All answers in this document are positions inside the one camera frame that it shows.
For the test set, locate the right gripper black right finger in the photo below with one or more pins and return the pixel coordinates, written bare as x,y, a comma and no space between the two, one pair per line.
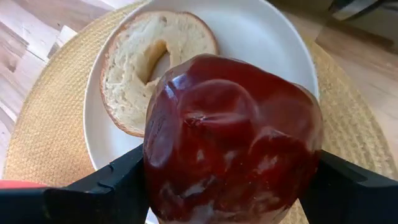
357,202

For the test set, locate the red apple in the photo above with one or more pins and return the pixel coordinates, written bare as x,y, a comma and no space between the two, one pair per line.
233,140

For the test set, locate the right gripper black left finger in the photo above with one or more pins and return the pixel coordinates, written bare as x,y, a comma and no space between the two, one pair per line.
93,199

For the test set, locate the red ceramic bowl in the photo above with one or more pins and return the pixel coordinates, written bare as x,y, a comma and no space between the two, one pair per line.
18,184

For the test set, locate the white round plate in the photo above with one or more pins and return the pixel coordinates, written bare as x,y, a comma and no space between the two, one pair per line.
264,37

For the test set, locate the round woven straw placemat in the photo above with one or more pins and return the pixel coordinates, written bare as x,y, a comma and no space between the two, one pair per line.
53,124

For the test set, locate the sliced bagel half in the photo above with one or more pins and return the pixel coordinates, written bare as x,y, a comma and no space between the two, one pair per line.
130,77

